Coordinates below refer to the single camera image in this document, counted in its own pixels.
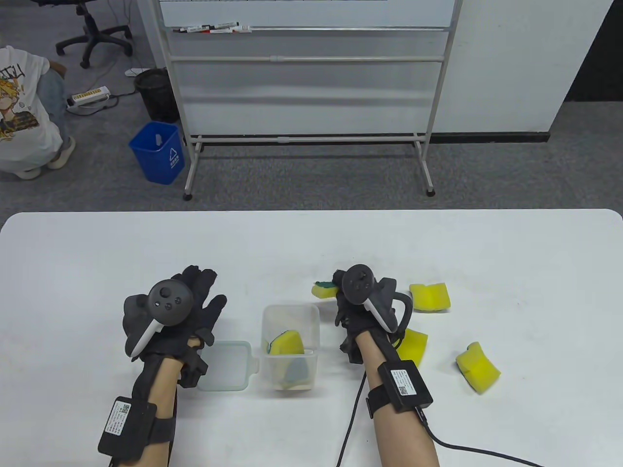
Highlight person's right hand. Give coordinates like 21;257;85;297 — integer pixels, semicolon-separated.
332;265;391;365

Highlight person's left hand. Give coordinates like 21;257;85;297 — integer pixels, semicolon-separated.
139;265;228;364

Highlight clear plastic airtight container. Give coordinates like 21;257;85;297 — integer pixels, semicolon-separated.
261;305;320;391

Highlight clear plastic container lid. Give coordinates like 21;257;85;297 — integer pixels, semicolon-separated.
197;341;258;391

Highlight person's left forearm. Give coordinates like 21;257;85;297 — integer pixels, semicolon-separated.
129;355;188;467

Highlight person's right forearm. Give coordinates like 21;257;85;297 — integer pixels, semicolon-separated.
358;336;441;467

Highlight black left hand controller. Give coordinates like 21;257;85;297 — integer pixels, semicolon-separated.
123;281;194;359

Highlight black hand controller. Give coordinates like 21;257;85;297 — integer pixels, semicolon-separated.
123;281;194;359
339;264;414;348

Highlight black right hand controller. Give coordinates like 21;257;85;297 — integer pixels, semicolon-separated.
339;264;414;348

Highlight black right wrist box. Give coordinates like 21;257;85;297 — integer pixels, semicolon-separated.
377;360;434;414

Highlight black wrist box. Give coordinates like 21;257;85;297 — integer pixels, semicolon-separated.
377;360;434;414
97;396;157;463

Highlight black left wrist box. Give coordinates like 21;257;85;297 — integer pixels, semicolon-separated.
97;396;157;463

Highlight blue plastic bin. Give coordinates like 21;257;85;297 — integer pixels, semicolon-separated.
128;122;186;185

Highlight black mesh wastebasket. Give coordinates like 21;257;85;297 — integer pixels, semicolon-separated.
134;68;181;123

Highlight white power strip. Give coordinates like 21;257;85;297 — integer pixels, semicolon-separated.
67;87;111;107

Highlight black office chair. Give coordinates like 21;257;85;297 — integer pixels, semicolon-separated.
33;0;133;69

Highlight whiteboard on metal stand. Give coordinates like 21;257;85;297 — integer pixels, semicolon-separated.
157;0;464;201

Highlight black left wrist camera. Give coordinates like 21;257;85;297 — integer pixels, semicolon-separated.
178;348;210;388

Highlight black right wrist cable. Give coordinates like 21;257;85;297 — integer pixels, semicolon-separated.
336;372;368;467

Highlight black wrist box cable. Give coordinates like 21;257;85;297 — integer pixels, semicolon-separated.
416;411;541;467

